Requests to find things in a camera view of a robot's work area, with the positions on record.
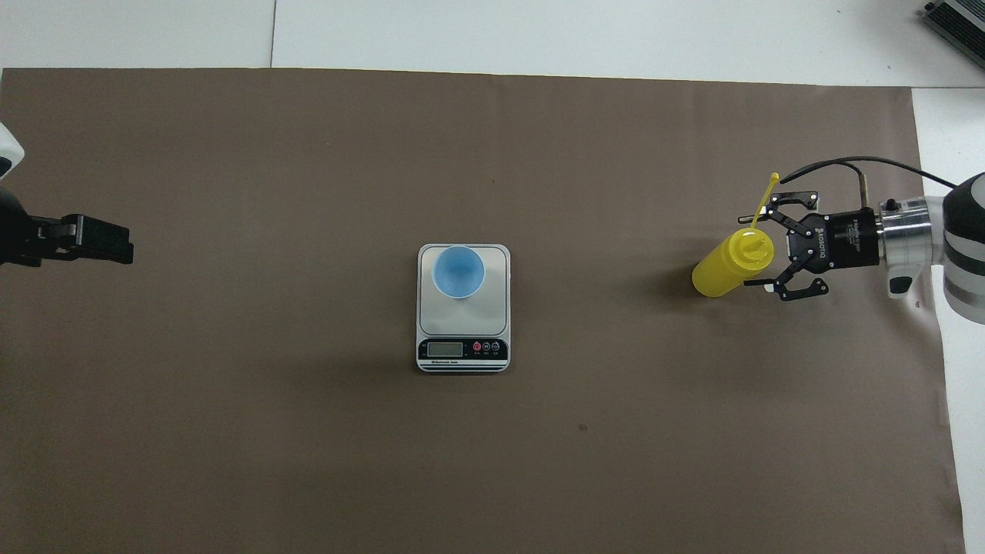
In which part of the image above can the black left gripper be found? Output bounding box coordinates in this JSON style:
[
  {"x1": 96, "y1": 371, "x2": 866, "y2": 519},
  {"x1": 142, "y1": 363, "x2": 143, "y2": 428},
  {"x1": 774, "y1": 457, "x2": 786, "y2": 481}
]
[{"x1": 0, "y1": 185, "x2": 135, "y2": 267}]

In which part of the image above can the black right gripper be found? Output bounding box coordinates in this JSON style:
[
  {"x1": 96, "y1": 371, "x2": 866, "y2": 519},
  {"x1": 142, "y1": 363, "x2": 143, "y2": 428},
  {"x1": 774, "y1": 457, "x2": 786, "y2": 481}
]
[{"x1": 739, "y1": 189, "x2": 882, "y2": 302}]

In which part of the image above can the yellow squeeze bottle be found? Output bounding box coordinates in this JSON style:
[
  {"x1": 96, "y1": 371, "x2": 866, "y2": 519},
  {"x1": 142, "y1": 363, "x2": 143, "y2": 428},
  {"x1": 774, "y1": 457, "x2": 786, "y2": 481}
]
[{"x1": 692, "y1": 173, "x2": 780, "y2": 298}]

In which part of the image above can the light blue plastic cup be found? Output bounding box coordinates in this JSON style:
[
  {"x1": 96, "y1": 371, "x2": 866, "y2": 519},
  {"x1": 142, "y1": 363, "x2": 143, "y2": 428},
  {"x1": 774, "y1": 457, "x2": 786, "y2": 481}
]
[{"x1": 432, "y1": 245, "x2": 486, "y2": 299}]

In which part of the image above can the silver digital kitchen scale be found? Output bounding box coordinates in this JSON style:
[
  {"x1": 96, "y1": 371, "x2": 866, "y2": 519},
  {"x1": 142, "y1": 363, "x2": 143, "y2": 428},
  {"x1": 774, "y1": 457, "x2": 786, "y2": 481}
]
[{"x1": 416, "y1": 244, "x2": 511, "y2": 374}]

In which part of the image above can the grey metal device box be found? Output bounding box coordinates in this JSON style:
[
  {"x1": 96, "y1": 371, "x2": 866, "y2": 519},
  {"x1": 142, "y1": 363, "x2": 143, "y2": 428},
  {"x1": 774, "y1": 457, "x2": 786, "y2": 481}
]
[{"x1": 922, "y1": 0, "x2": 985, "y2": 72}]

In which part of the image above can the brown paper table mat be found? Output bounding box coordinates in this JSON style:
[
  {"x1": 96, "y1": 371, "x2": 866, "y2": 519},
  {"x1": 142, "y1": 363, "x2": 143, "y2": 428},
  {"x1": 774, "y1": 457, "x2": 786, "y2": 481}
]
[{"x1": 0, "y1": 68, "x2": 967, "y2": 554}]

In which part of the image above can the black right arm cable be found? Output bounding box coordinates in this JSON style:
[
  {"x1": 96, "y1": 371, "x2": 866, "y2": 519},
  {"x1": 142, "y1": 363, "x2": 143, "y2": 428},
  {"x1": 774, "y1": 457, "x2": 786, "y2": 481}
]
[{"x1": 781, "y1": 156, "x2": 959, "y2": 212}]

